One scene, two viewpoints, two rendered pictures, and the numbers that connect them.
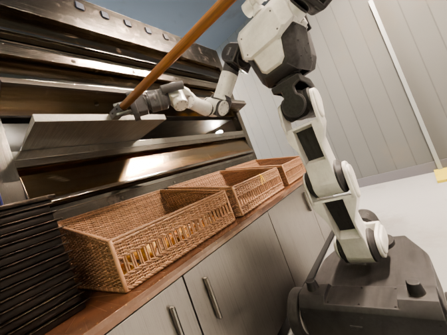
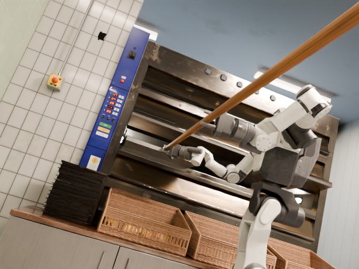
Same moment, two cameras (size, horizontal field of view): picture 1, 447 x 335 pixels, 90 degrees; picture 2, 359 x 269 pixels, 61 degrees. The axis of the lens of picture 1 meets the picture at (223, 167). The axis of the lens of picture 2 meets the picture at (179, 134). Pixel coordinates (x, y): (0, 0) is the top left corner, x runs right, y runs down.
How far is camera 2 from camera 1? 1.22 m
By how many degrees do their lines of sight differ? 43
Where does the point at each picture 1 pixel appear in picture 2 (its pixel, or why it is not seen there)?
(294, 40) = (271, 159)
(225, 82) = (245, 161)
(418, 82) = not seen: outside the picture
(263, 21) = not seen: hidden behind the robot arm
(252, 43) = not seen: hidden behind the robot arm
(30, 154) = (125, 149)
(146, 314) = (94, 243)
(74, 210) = (124, 187)
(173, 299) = (108, 250)
